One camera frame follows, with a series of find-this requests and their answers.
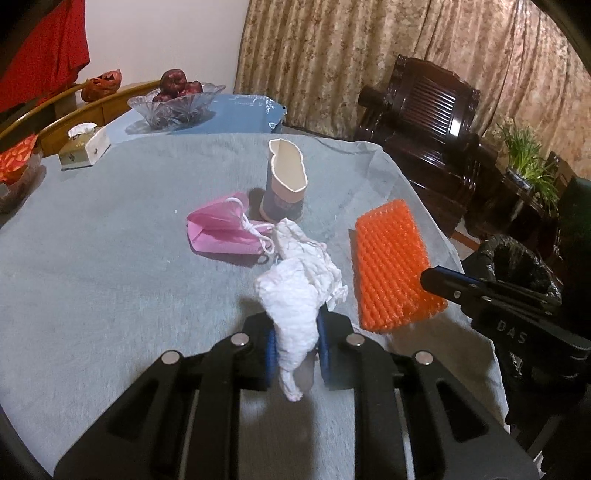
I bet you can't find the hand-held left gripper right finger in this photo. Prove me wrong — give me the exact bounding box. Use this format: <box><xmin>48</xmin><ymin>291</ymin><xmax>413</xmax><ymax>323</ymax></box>
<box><xmin>316</xmin><ymin>309</ymin><xmax>539</xmax><ymax>480</ymax></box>

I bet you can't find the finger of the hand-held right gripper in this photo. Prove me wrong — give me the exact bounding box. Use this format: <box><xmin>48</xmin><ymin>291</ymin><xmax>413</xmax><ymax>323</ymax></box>
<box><xmin>419</xmin><ymin>265</ymin><xmax>563</xmax><ymax>317</ymax></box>

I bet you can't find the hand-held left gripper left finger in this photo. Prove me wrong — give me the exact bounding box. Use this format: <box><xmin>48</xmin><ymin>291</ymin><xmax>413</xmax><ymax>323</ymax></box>
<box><xmin>53</xmin><ymin>311</ymin><xmax>278</xmax><ymax>480</ymax></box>

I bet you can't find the white tissue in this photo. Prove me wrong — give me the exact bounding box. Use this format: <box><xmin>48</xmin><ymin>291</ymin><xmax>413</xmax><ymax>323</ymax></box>
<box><xmin>271</xmin><ymin>218</ymin><xmax>349</xmax><ymax>309</ymax></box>
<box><xmin>255</xmin><ymin>258</ymin><xmax>324</xmax><ymax>403</ymax></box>

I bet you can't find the orange bubble wrap sheet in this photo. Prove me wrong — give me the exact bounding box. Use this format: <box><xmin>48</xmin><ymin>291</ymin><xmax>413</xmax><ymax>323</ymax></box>
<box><xmin>355</xmin><ymin>198</ymin><xmax>448</xmax><ymax>333</ymax></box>

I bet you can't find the trash bin with black bag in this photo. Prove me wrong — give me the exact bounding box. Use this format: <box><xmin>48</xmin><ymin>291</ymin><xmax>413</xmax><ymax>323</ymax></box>
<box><xmin>462</xmin><ymin>234</ymin><xmax>566</xmax><ymax>428</ymax></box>

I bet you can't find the dark wooden side table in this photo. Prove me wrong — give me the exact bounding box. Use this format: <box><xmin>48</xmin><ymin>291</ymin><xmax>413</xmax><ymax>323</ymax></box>
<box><xmin>464</xmin><ymin>171</ymin><xmax>560</xmax><ymax>241</ymax></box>

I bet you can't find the pink face mask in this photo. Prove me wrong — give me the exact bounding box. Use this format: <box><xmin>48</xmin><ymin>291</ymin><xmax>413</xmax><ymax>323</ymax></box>
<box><xmin>186</xmin><ymin>191</ymin><xmax>278</xmax><ymax>266</ymax></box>

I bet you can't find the green potted plant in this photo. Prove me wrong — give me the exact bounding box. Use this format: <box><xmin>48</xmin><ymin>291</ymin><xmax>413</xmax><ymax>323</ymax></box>
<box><xmin>494</xmin><ymin>117</ymin><xmax>561</xmax><ymax>217</ymax></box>

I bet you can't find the paper cup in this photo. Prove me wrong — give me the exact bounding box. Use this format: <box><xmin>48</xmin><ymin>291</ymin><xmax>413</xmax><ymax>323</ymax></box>
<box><xmin>261</xmin><ymin>138</ymin><xmax>309</xmax><ymax>221</ymax></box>

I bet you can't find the dark wooden armchair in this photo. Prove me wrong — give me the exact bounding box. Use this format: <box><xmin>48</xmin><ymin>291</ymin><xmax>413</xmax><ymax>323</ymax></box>
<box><xmin>546</xmin><ymin>151</ymin><xmax>581</xmax><ymax>204</ymax></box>
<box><xmin>353</xmin><ymin>54</ymin><xmax>499</xmax><ymax>232</ymax></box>

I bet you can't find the grey tablecloth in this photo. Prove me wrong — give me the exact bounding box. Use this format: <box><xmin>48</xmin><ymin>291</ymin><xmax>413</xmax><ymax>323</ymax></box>
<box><xmin>0</xmin><ymin>131</ymin><xmax>511</xmax><ymax>480</ymax></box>

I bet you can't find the blue embroidered cloth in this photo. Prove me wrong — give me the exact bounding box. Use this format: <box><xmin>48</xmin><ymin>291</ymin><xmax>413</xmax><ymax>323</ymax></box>
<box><xmin>106</xmin><ymin>93</ymin><xmax>287</xmax><ymax>138</ymax></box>

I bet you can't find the beige patterned curtain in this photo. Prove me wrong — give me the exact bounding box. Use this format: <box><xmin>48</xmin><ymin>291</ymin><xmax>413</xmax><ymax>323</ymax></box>
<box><xmin>233</xmin><ymin>0</ymin><xmax>591</xmax><ymax>160</ymax></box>

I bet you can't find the glass fruit bowl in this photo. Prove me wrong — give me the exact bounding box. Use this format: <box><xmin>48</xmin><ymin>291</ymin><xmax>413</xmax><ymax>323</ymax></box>
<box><xmin>127</xmin><ymin>82</ymin><xmax>227</xmax><ymax>131</ymax></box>

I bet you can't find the beige tissue box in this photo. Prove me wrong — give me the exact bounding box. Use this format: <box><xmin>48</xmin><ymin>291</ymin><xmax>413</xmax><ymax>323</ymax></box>
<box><xmin>58</xmin><ymin>122</ymin><xmax>112</xmax><ymax>168</ymax></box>

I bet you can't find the large dark red apple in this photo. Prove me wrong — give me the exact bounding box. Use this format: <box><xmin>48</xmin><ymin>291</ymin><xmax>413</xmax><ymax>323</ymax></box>
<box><xmin>159</xmin><ymin>69</ymin><xmax>188</xmax><ymax>96</ymax></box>

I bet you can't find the curved wooden chair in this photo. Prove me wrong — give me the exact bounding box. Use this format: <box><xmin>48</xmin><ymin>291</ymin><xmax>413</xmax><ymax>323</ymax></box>
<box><xmin>0</xmin><ymin>82</ymin><xmax>88</xmax><ymax>139</ymax></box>
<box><xmin>36</xmin><ymin>80</ymin><xmax>162</xmax><ymax>151</ymax></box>

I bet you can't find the small orange-red bag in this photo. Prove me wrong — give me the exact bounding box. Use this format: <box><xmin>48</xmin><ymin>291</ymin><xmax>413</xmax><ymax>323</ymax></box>
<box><xmin>81</xmin><ymin>69</ymin><xmax>123</xmax><ymax>102</ymax></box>

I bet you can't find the red patterned packet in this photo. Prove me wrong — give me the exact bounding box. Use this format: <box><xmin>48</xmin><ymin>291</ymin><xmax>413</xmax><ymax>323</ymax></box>
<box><xmin>0</xmin><ymin>134</ymin><xmax>38</xmax><ymax>184</ymax></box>

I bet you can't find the red cloth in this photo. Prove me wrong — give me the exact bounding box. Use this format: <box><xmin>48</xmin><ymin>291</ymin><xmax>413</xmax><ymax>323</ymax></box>
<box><xmin>0</xmin><ymin>0</ymin><xmax>90</xmax><ymax>114</ymax></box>

